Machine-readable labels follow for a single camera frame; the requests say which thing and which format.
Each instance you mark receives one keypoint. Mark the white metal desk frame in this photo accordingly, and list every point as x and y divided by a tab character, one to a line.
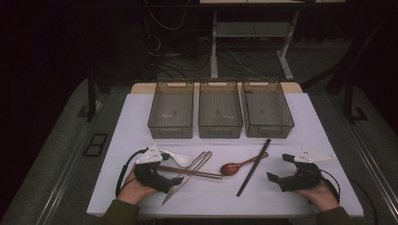
213	47

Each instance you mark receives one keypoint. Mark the white table cover sheet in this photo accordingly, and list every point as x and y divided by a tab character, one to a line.
219	200

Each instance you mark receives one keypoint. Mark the metal knife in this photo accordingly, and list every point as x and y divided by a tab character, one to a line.
175	192

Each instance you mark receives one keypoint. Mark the white ceramic spoon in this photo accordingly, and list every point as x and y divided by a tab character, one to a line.
184	160

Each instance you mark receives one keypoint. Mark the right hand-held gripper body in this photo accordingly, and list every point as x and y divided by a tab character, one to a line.
300	181

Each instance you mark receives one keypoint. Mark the person's left hand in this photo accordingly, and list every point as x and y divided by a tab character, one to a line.
133	192

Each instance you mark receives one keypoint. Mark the red-brown wooden spoon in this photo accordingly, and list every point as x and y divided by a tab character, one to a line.
229	169

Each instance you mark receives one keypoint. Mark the metal fork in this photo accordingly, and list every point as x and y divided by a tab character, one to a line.
197	160

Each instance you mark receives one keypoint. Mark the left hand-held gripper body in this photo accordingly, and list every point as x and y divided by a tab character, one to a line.
150	176

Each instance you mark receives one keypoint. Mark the smoky transparent plastic bin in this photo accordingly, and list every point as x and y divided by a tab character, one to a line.
220	109
267	109
171	109

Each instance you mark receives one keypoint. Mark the person's right hand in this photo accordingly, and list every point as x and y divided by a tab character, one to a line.
322	198

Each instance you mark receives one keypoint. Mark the black chopstick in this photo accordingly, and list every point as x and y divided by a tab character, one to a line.
252	168

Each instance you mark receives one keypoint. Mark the metal floor rail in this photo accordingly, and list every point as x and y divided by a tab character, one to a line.
64	181
374	167

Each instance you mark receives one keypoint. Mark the black metal stand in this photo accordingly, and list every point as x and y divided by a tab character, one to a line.
348	100
91	100

